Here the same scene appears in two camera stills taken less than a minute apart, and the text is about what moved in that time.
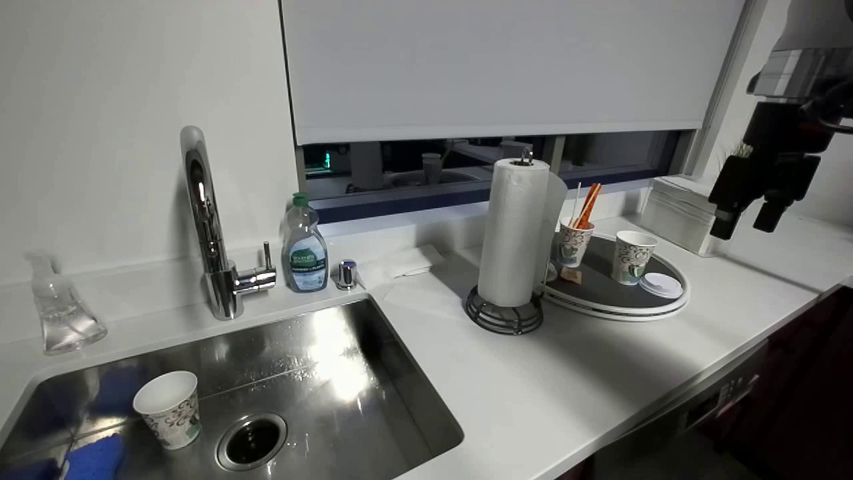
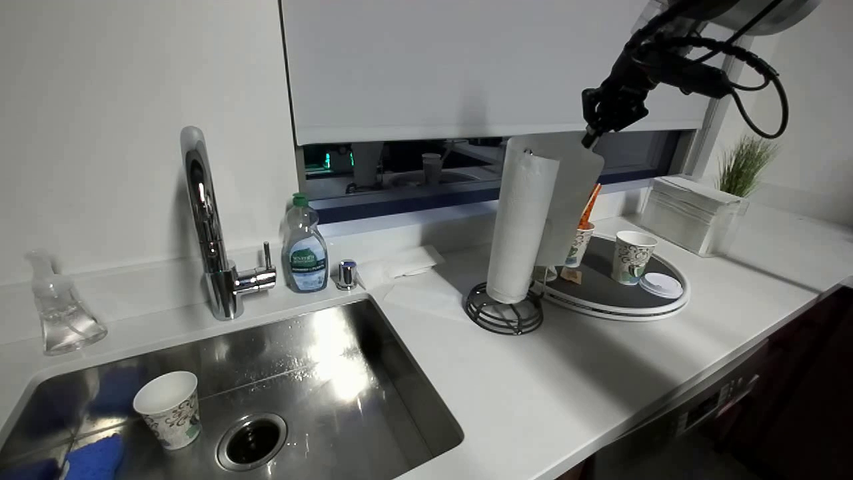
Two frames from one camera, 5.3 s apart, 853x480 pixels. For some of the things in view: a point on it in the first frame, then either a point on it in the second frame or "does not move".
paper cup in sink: x=169 y=403 does not move
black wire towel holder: x=504 y=322 does not move
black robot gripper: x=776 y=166 to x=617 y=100
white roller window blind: x=473 y=71 does not move
